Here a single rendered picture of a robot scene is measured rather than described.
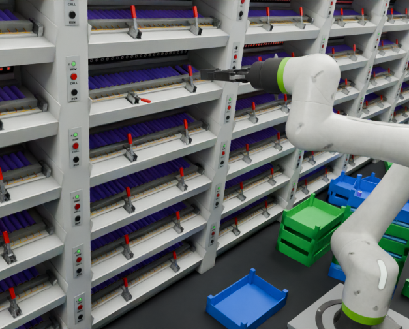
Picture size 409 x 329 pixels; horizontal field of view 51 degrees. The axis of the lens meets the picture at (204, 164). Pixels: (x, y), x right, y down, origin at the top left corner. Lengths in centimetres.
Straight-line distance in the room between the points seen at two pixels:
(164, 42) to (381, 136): 71
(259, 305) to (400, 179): 90
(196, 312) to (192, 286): 16
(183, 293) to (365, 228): 91
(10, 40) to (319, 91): 75
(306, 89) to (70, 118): 64
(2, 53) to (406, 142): 98
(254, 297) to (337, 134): 111
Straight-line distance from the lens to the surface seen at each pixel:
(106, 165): 142
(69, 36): 120
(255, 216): 238
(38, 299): 153
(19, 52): 115
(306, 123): 105
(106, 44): 127
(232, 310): 194
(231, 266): 217
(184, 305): 193
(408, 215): 205
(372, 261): 129
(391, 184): 139
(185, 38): 148
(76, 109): 126
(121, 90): 142
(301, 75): 108
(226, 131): 179
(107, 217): 153
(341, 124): 109
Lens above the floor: 131
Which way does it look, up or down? 24 degrees down
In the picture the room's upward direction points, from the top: 6 degrees clockwise
